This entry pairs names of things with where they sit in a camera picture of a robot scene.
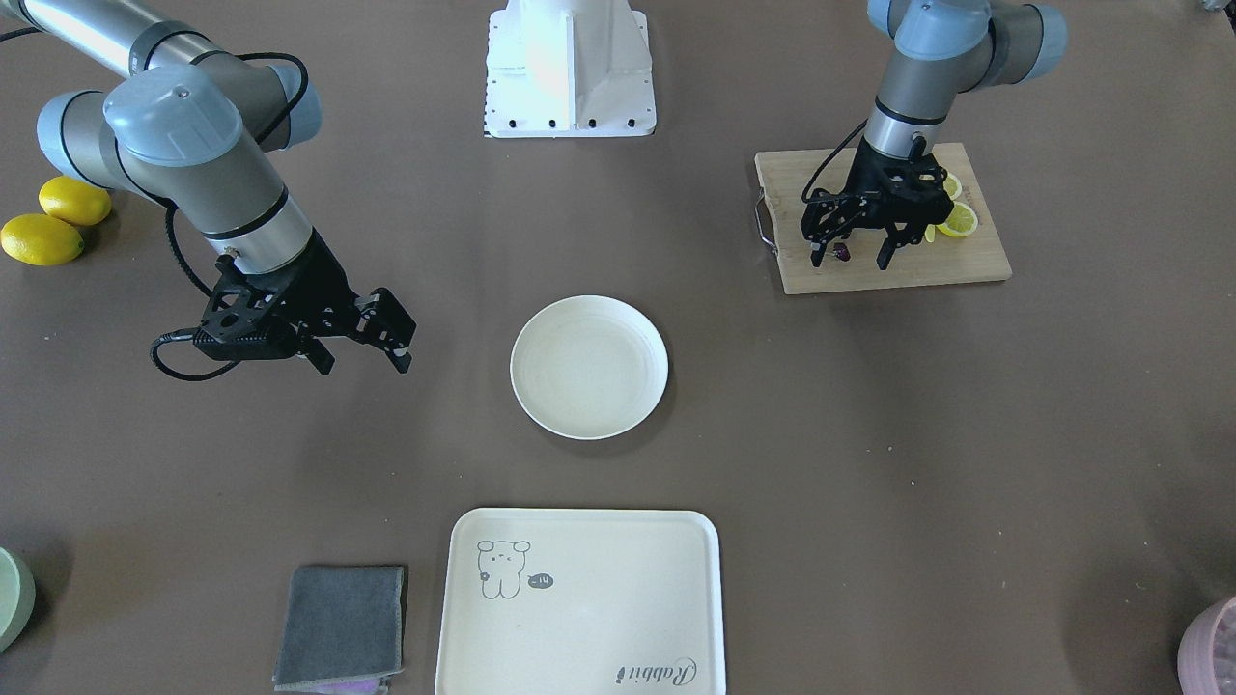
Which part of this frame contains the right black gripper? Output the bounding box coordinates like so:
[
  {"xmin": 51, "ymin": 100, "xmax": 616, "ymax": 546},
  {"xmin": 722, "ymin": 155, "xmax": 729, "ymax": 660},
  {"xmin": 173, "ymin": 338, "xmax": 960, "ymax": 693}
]
[{"xmin": 194, "ymin": 232, "xmax": 417, "ymax": 375}]

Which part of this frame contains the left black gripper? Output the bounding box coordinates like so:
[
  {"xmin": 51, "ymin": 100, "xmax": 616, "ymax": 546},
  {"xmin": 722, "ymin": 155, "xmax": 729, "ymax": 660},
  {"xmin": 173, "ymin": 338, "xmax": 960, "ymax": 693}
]
[{"xmin": 801, "ymin": 140, "xmax": 954, "ymax": 271}]

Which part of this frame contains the cream round plate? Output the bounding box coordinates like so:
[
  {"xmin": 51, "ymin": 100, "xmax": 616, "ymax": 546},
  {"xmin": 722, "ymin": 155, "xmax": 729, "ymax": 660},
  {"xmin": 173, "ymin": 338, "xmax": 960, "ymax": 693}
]
[{"xmin": 509, "ymin": 296, "xmax": 667, "ymax": 440}]

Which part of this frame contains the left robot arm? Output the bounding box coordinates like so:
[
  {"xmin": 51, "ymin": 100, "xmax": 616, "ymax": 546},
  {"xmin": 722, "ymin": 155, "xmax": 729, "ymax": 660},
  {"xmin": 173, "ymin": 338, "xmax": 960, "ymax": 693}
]
[{"xmin": 801, "ymin": 1, "xmax": 1069, "ymax": 270}]

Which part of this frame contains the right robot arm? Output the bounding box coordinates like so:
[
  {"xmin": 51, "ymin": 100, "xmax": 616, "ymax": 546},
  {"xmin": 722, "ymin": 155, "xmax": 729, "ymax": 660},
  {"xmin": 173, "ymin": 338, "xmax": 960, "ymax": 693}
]
[{"xmin": 2, "ymin": 1, "xmax": 415, "ymax": 373}]

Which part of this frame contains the cream rabbit tray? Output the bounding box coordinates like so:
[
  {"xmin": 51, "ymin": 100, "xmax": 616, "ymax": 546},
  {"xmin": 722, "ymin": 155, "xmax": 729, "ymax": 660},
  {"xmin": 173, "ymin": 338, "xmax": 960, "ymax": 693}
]
[{"xmin": 435, "ymin": 510, "xmax": 727, "ymax": 694}]

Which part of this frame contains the bamboo cutting board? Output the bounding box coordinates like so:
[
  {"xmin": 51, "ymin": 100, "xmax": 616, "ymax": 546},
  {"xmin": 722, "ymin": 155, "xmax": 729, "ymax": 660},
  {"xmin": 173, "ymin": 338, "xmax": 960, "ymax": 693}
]
[{"xmin": 754, "ymin": 143, "xmax": 1012, "ymax": 296}]

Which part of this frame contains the grey folded cloth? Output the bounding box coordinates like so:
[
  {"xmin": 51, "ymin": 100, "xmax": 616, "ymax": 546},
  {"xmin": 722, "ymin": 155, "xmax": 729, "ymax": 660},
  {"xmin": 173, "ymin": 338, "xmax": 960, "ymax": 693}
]
[{"xmin": 272, "ymin": 565, "xmax": 405, "ymax": 694}]

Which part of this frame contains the whole yellow lemon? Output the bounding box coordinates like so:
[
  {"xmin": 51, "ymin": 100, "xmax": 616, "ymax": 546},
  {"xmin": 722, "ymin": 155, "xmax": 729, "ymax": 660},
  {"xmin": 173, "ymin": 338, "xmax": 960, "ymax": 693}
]
[
  {"xmin": 37, "ymin": 176, "xmax": 112, "ymax": 226},
  {"xmin": 2, "ymin": 214, "xmax": 87, "ymax": 265}
]

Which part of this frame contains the mint green bowl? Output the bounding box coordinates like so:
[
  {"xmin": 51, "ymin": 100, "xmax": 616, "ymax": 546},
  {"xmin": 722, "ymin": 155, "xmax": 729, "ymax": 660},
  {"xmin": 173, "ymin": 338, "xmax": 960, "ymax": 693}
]
[{"xmin": 0, "ymin": 548, "xmax": 37, "ymax": 652}]

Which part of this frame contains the pink bowl with ice cubes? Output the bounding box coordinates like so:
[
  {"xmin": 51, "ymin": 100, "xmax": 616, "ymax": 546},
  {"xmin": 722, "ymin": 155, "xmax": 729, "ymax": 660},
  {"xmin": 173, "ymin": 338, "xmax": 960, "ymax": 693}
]
[{"xmin": 1177, "ymin": 597, "xmax": 1235, "ymax": 694}]

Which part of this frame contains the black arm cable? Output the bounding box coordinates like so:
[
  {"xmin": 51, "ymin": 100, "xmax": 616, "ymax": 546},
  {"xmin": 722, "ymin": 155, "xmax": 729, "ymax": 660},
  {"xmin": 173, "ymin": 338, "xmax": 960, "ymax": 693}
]
[{"xmin": 0, "ymin": 27, "xmax": 310, "ymax": 383}]

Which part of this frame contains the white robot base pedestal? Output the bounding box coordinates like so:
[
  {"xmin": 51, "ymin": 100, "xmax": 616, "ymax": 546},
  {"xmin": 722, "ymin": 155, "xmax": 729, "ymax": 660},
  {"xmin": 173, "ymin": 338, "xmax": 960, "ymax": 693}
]
[{"xmin": 483, "ymin": 1, "xmax": 658, "ymax": 139}]

